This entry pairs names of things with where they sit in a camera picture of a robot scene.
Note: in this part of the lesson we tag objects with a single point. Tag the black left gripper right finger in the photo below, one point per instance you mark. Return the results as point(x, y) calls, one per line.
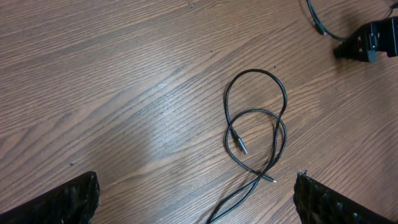
point(318, 204)

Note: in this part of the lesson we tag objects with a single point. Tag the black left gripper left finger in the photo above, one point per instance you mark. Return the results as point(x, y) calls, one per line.
point(74, 201)

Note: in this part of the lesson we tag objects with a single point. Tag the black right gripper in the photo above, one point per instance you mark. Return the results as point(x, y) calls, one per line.
point(366, 40)

